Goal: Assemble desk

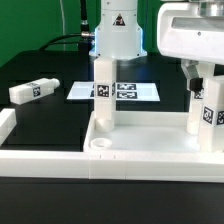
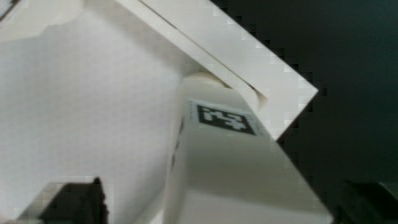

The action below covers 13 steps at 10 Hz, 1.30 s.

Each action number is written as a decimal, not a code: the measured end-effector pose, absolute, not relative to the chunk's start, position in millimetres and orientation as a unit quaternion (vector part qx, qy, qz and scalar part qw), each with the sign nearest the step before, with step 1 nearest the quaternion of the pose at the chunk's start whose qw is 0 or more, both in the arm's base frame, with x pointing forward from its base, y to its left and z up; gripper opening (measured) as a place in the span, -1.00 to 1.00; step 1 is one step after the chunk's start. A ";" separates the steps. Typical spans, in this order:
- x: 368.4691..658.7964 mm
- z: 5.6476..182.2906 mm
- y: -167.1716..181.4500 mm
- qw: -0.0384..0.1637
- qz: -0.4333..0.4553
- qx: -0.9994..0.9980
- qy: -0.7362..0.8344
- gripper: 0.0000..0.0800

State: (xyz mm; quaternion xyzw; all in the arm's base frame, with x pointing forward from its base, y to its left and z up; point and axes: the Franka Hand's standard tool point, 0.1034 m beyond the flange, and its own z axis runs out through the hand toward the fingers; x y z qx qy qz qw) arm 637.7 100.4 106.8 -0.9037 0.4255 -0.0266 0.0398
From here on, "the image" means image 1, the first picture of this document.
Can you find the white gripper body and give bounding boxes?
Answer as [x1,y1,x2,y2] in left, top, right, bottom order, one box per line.
[157,1,224,64]

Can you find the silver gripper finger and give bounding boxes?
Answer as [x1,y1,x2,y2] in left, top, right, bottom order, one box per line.
[181,59,203,92]

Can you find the white desk top tray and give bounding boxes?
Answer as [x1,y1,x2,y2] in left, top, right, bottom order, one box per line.
[83,111,200,153]

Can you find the fiducial marker sheet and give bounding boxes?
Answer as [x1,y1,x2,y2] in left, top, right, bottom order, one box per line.
[67,82,160,102]

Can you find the white front fence bar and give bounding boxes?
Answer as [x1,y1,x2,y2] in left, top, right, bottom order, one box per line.
[0,150,224,183]

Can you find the white left fence block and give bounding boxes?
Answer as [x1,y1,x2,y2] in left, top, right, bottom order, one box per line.
[0,108,17,146]

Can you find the black cables with connectors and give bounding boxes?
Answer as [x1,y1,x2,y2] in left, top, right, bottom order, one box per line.
[38,0,96,52]

